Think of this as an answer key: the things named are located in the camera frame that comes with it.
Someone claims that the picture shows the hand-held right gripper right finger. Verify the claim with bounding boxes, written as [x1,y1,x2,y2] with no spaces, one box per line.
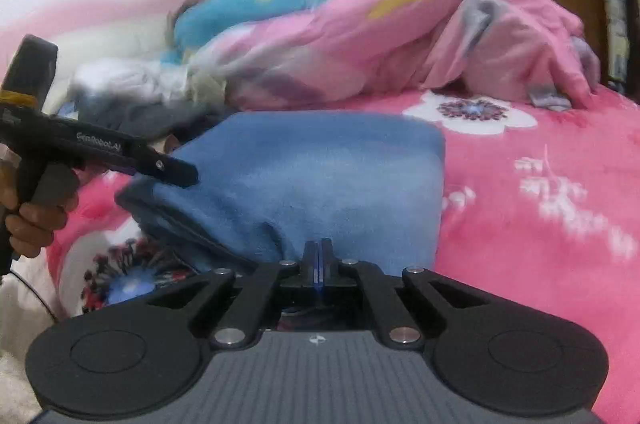
[320,238,491,350]

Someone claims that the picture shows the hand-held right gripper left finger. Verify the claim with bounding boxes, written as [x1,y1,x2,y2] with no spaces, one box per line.
[147,240,319,350]

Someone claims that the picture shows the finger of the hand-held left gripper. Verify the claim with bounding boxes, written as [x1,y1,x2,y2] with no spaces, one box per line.
[120,143,200,189]

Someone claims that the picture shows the blue jeans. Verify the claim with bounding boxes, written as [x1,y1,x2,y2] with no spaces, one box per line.
[115,111,446,277]

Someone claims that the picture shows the person's left hand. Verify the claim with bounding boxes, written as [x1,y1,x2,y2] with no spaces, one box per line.
[0,163,80,260]

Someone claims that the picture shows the dark grey garment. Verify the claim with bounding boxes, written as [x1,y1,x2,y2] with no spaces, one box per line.
[75,96,226,142]

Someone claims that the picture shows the beige garment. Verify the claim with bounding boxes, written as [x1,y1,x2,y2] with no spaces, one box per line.
[187,64,226,105]

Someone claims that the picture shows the white garment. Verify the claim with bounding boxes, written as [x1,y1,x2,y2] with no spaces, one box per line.
[67,59,193,102]

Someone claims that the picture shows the pink and white headboard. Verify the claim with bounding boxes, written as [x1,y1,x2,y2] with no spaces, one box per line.
[0,0,201,115]

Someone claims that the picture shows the blue printed quilt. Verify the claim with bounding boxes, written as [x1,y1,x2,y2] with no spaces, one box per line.
[160,0,333,65]

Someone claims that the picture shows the pink floral bed blanket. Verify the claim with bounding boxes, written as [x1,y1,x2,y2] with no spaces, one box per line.
[45,81,640,424]

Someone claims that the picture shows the pink carrot print quilt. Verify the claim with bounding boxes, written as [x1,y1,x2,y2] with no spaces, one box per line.
[187,0,601,110]

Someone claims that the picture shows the black cable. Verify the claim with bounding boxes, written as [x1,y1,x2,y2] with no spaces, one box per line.
[7,266,58,322]

